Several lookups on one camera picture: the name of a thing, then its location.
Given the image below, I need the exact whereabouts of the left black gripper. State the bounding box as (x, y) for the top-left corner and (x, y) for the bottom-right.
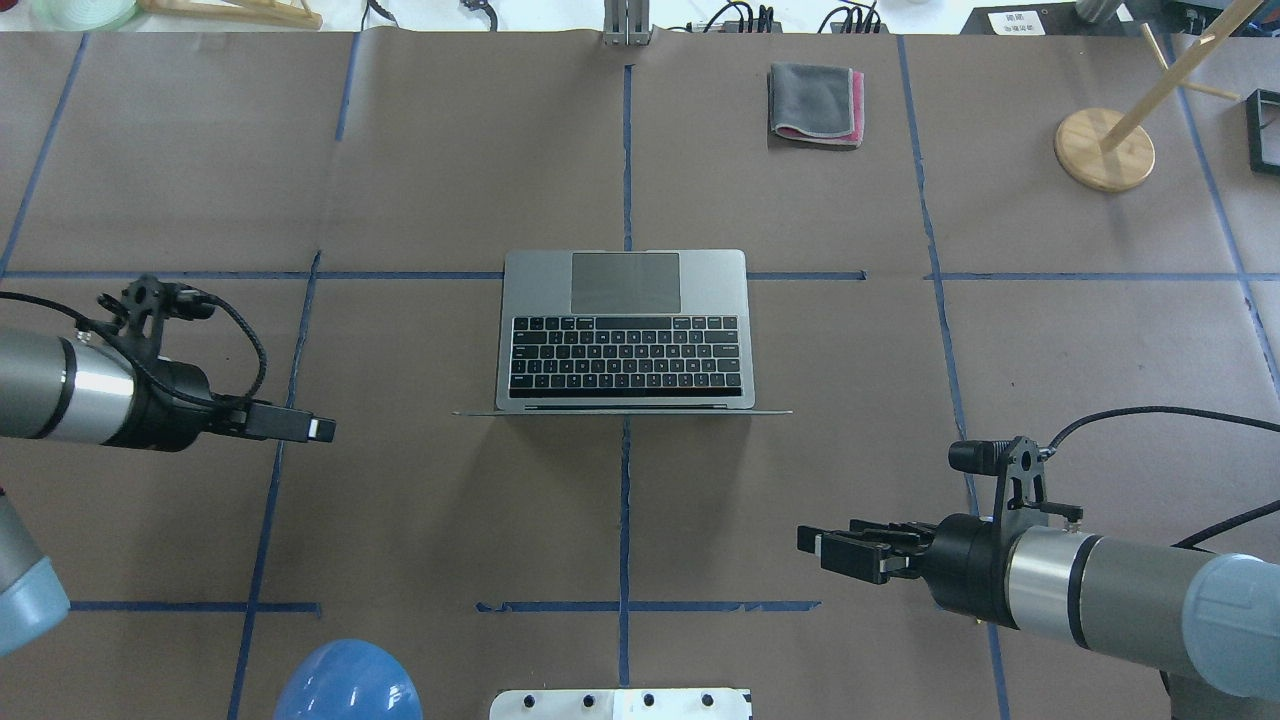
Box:
(131, 360), (337, 452)

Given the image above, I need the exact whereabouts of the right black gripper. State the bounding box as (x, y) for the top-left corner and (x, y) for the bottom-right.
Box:
(797, 512), (1011, 626)

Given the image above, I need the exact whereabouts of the grey laptop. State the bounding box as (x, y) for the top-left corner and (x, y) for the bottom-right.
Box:
(492, 249), (758, 416)

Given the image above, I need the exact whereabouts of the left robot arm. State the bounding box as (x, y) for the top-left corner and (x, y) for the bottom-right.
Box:
(1, 329), (337, 655)

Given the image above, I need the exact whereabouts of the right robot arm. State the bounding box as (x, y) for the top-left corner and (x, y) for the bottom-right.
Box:
(796, 514), (1277, 703)

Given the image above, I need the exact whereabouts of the blue desk lamp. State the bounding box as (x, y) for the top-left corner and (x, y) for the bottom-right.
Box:
(271, 639), (424, 719)

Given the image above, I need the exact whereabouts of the wooden dish rack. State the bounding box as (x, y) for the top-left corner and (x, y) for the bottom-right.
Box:
(136, 1), (323, 31)

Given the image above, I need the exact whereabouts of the grey pink folded cloth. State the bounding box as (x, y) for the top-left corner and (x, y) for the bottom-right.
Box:
(768, 63), (867, 149)

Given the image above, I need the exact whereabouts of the wooden mug tree stand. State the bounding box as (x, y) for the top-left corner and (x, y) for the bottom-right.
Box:
(1053, 1), (1263, 193)

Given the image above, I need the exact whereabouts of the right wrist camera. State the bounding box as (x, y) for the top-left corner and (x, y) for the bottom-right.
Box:
(948, 436), (1084, 536)

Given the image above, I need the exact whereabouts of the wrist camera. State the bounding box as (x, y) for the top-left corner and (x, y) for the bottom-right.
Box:
(948, 436), (1084, 536)
(97, 274), (216, 346)

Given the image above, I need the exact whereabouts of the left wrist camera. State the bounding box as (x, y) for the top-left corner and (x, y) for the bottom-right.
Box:
(97, 274), (216, 346)

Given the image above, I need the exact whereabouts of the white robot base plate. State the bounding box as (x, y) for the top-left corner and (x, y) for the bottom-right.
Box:
(489, 687), (754, 719)

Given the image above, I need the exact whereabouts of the aluminium frame post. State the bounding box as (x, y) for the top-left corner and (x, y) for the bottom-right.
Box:
(602, 0), (653, 47)

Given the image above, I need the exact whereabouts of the black picture frame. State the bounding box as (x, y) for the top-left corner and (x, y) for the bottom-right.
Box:
(1244, 88), (1279, 177)

